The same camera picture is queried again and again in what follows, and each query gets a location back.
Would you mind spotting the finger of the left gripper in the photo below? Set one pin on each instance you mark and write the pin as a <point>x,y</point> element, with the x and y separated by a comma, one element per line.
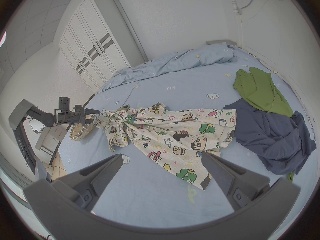
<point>90,111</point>
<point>88,122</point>

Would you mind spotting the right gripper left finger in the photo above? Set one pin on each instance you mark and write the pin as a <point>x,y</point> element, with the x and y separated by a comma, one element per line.
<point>85,184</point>

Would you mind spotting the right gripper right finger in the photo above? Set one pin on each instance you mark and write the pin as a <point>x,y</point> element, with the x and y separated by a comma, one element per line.
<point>237,181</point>

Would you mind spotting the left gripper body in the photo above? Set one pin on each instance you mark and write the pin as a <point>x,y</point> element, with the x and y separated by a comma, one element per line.
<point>71,118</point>

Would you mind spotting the white printed pyjama top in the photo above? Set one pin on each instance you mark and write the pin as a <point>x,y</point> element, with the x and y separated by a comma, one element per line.
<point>175,134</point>

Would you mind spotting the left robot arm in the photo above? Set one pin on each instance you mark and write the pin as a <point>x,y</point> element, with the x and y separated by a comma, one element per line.
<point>21,111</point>

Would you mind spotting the round woven basket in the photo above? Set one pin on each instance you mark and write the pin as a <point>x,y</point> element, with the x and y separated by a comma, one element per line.
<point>80,132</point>

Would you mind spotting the dark blue garment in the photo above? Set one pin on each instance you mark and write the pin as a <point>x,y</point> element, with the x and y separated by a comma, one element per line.
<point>270,134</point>

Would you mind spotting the bed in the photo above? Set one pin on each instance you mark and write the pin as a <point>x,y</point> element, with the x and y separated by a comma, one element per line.
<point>175,89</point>

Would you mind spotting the white wardrobe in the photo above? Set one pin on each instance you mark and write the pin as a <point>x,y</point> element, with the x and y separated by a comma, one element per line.
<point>87,46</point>

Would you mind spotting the pale blue quilt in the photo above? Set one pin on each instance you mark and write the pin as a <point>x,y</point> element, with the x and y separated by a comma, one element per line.
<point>162,64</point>

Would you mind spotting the green shorts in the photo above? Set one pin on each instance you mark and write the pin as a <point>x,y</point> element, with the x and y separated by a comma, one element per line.
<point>260,91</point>

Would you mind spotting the grey bedside table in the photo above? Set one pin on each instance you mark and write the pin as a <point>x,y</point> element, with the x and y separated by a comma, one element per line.
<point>217,42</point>

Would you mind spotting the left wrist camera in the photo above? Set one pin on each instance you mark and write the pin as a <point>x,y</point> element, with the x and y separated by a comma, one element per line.
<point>64,101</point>

